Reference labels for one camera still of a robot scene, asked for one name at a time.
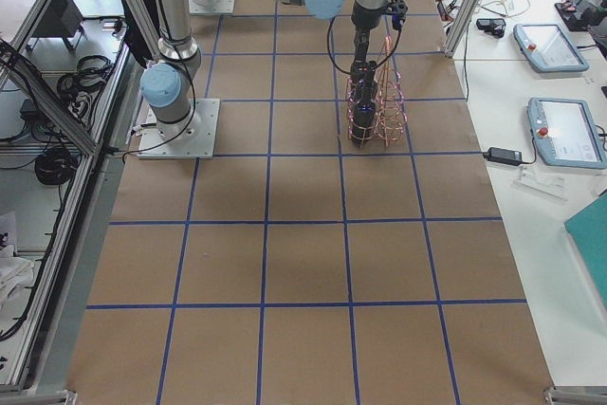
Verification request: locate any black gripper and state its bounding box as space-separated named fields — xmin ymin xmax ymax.
xmin=351 ymin=0 xmax=388 ymax=66

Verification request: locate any outer dark wine bottle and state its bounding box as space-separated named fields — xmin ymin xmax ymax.
xmin=349 ymin=61 xmax=377 ymax=146

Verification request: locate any upper teach pendant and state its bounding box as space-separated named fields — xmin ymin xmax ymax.
xmin=513 ymin=24 xmax=589 ymax=73

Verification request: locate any teach pendant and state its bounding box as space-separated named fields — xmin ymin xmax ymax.
xmin=527 ymin=98 xmax=606 ymax=170
xmin=513 ymin=24 xmax=589 ymax=73

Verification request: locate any black power brick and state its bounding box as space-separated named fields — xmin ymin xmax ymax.
xmin=483 ymin=147 xmax=524 ymax=166

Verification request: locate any lower teach pendant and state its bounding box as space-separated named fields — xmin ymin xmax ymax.
xmin=527 ymin=98 xmax=606 ymax=170

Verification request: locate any copper wire wine basket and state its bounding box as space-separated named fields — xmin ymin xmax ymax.
xmin=347 ymin=35 xmax=408 ymax=147

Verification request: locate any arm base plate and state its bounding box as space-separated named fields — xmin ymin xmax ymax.
xmin=137 ymin=99 xmax=220 ymax=159

